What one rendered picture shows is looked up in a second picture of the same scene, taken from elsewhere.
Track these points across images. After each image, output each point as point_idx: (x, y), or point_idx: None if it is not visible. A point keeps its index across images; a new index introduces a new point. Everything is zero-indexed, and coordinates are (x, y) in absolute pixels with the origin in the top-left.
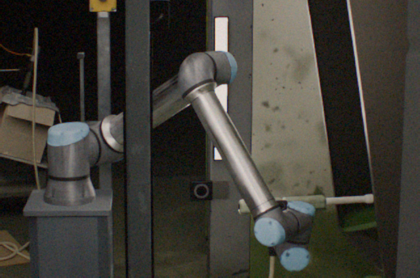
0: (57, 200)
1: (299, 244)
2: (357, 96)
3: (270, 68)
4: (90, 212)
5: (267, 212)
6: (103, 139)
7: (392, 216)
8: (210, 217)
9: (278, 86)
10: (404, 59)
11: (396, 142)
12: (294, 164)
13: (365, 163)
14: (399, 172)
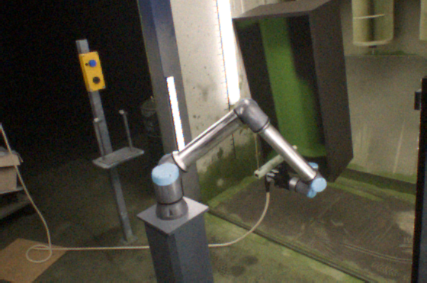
0: (176, 216)
1: None
2: (261, 101)
3: (193, 98)
4: (200, 213)
5: (316, 175)
6: (180, 168)
7: (333, 153)
8: (182, 182)
9: (197, 105)
10: (332, 80)
11: (332, 120)
12: None
13: None
14: (334, 133)
